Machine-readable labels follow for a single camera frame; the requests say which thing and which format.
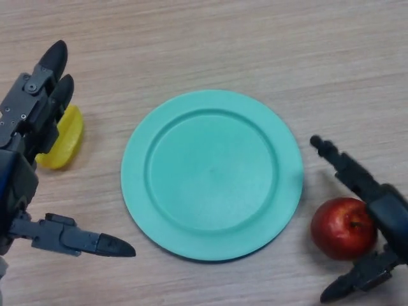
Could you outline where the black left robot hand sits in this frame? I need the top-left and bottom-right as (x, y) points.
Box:
(0, 40), (136, 258)

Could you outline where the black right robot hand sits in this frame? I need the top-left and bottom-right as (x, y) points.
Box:
(310, 135), (408, 303)

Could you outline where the red apple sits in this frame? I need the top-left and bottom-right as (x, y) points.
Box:
(310, 197), (379, 261)

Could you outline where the green round plate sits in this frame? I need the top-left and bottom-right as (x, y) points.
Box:
(120, 89), (304, 264)

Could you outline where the yellow starfruit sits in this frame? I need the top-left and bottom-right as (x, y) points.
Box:
(34, 105), (85, 170)

